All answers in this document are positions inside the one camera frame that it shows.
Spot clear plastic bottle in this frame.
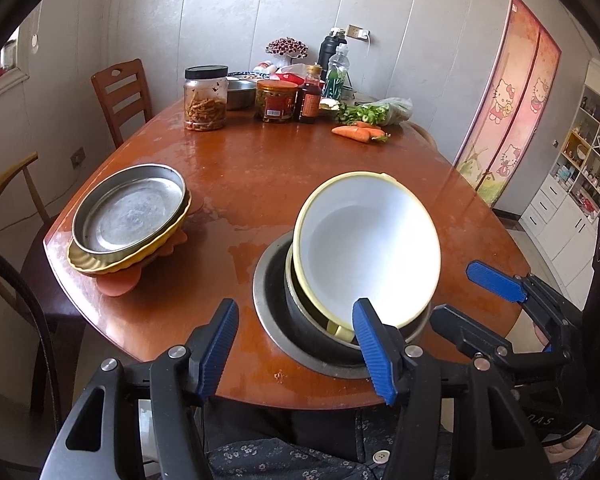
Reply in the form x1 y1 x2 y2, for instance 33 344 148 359
324 44 352 100

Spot dark floral clothing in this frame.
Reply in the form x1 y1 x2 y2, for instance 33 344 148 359
202 397 600 480

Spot red white flower ornament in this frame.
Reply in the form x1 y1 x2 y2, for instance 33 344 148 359
266 37 309 68

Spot carrot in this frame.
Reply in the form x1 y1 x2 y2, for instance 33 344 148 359
355 121 390 142
331 125 373 142

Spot large steel bowl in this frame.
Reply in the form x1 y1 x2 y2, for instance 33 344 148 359
252 230 433 380

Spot yellow scalloped plate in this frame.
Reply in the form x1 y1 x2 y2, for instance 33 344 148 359
67 190 191 276

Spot black-lidded pickle jar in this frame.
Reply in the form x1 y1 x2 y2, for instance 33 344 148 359
183 65 229 132

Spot red label pickle jar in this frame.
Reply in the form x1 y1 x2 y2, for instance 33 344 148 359
255 80 300 123

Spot black thermos bottle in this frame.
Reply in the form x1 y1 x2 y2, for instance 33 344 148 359
317 30 348 68

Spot steel plate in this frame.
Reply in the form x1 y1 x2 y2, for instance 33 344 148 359
71 163 187 255

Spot pink cartoon printed door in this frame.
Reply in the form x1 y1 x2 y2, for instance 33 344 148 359
452 0 563 208

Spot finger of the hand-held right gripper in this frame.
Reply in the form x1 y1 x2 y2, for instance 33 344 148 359
466 260 588 343
430 304 572 387

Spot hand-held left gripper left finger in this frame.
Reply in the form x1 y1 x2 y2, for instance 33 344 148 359
40 298 240 480

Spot orange flower-shaped plate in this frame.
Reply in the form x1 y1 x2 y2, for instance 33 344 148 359
96 195 206 298

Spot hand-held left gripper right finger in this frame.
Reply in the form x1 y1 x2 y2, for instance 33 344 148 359
351 297 556 480

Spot green leafy vegetables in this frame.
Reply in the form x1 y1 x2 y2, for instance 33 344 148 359
336 97 413 127

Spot window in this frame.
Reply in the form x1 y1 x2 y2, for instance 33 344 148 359
0 25 31 108

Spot small steel bowl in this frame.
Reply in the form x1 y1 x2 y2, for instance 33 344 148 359
284 245 428 358

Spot wooden slatted chair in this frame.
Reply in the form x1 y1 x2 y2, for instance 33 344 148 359
91 58 153 150

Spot wooden armchair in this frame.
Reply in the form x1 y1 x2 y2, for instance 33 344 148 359
409 121 439 149
0 152 88 421

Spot dark sauce bottle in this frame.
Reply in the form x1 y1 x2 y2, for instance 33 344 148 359
294 65 325 125

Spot white display cabinet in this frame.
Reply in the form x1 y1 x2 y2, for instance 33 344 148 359
517 57 600 288

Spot white pull cord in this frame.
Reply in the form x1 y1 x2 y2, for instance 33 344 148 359
29 0 43 46

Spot white yellow-rimmed bowl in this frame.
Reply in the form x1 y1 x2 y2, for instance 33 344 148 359
292 171 442 343

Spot red white packet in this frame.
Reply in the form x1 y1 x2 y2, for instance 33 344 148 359
275 64 311 86

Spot steel basin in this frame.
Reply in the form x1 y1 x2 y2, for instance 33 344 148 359
225 77 258 111

